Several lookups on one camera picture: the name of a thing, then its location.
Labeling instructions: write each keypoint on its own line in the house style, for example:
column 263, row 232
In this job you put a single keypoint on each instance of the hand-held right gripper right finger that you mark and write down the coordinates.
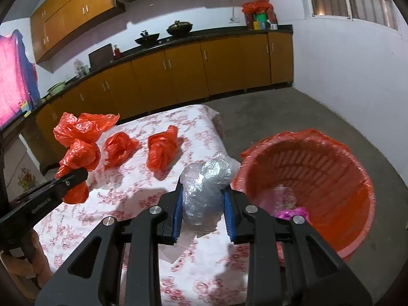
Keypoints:
column 229, row 223

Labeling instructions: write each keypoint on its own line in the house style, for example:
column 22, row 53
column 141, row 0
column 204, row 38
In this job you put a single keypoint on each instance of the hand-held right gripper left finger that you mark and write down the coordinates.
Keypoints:
column 177, row 223

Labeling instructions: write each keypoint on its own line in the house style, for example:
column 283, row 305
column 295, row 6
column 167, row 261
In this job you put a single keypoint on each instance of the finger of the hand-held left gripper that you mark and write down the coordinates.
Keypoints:
column 71, row 180

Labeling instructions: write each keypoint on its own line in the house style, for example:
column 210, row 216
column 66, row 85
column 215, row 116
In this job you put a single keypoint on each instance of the clear plastic bag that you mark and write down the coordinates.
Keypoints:
column 204, row 191

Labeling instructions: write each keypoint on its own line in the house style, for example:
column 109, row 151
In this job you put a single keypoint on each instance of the large red plastic bag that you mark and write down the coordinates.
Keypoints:
column 79, row 127

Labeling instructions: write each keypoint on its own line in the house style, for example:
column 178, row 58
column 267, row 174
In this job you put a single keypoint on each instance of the white plastic bag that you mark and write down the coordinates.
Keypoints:
column 283, row 197

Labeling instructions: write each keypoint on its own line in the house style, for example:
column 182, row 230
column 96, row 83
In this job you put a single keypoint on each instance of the pink plastic bag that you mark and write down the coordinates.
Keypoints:
column 293, row 213

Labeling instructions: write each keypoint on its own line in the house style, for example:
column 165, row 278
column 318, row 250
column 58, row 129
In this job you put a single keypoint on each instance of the orange plastic mesh basket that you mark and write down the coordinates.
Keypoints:
column 363, row 223

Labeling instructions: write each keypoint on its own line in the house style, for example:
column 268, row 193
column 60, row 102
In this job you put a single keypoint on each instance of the person's left hand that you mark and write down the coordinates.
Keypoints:
column 40, row 255

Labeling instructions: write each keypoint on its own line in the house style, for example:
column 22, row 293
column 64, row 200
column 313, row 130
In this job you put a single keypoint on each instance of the floral tablecloth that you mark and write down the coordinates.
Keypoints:
column 134, row 191

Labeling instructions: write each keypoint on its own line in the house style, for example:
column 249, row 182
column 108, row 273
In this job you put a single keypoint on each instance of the crumpled red plastic bag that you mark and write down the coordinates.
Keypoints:
column 162, row 149
column 119, row 148

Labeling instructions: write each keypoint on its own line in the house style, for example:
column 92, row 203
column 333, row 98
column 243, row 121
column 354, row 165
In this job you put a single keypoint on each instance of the green basin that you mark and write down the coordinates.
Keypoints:
column 56, row 88

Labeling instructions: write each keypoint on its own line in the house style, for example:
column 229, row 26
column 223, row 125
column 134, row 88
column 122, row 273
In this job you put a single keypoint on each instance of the red basket liner bag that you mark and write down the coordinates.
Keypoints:
column 287, row 135

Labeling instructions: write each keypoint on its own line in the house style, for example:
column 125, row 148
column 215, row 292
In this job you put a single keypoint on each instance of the glass jar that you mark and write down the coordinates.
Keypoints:
column 80, row 69

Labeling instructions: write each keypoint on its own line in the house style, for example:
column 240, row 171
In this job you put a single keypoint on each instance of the pink and blue cloth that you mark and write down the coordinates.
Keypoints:
column 12, row 79

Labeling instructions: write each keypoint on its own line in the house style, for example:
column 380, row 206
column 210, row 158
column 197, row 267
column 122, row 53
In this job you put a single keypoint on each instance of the dark cutting board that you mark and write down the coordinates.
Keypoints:
column 100, row 55

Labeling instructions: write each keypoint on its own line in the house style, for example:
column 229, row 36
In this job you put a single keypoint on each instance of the red bottle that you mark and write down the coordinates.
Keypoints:
column 117, row 53

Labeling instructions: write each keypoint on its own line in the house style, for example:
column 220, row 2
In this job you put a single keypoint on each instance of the wooden base cabinets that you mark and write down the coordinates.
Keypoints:
column 178, row 73

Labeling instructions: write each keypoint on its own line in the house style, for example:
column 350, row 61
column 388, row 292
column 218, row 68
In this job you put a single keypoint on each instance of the black wok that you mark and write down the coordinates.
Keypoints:
column 146, row 40

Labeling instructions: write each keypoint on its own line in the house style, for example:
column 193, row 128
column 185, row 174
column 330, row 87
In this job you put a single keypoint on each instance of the black pot with lid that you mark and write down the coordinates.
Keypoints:
column 180, row 28

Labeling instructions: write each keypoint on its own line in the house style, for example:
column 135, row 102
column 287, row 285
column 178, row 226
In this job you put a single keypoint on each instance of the black kitchen countertop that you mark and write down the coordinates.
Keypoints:
column 223, row 32

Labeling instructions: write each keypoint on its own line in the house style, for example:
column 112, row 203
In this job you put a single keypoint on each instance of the white cup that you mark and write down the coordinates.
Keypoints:
column 273, row 26

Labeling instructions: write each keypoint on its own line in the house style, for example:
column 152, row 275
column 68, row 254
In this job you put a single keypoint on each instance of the green box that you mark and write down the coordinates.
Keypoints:
column 260, row 20

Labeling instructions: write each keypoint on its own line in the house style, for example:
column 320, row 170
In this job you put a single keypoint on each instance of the red bag over containers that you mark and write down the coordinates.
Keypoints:
column 258, row 7

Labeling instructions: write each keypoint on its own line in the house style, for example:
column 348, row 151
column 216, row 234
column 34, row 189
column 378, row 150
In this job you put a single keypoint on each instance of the wooden wall cabinets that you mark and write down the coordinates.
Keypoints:
column 70, row 16

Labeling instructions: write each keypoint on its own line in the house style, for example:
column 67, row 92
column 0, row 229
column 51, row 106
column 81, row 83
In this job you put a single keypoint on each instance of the wall socket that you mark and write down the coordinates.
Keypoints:
column 234, row 20

